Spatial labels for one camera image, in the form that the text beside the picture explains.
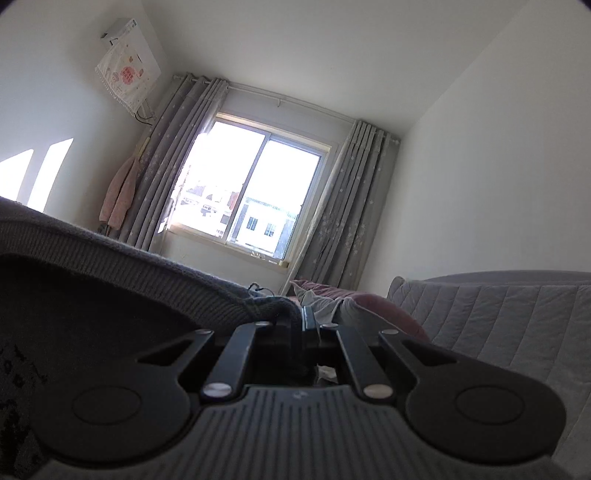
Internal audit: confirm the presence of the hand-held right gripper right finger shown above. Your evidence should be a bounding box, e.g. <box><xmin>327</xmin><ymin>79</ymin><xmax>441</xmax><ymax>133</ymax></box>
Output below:
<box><xmin>302</xmin><ymin>307</ymin><xmax>457</xmax><ymax>400</ymax></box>

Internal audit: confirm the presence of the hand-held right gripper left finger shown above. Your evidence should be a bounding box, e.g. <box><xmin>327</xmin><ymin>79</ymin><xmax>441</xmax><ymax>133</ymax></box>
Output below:
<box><xmin>136</xmin><ymin>307</ymin><xmax>303</xmax><ymax>400</ymax></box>

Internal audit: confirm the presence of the grey knitted cat-print sweater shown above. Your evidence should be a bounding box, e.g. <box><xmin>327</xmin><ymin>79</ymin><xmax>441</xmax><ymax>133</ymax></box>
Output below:
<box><xmin>0</xmin><ymin>196</ymin><xmax>303</xmax><ymax>462</ymax></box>

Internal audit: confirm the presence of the folded grey pink quilt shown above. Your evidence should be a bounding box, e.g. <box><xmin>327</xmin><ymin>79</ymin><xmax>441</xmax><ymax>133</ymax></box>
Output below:
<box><xmin>290</xmin><ymin>277</ymin><xmax>429</xmax><ymax>344</ymax></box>

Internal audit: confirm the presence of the grey quilted headboard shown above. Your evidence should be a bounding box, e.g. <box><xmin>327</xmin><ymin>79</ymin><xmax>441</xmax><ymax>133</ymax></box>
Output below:
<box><xmin>385</xmin><ymin>271</ymin><xmax>591</xmax><ymax>480</ymax></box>

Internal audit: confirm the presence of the window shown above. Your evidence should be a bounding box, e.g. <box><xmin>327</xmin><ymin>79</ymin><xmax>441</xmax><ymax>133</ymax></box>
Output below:
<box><xmin>167</xmin><ymin>112</ymin><xmax>333</xmax><ymax>269</ymax></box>

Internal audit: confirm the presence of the hanging pink garment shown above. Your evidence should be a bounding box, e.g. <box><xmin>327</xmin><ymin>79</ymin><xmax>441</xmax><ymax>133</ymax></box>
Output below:
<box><xmin>99</xmin><ymin>154</ymin><xmax>142</xmax><ymax>230</ymax></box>

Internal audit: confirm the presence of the air conditioner with printed cover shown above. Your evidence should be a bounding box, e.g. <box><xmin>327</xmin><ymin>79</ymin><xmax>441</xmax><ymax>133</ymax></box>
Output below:
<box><xmin>95</xmin><ymin>17</ymin><xmax>162</xmax><ymax>117</ymax></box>

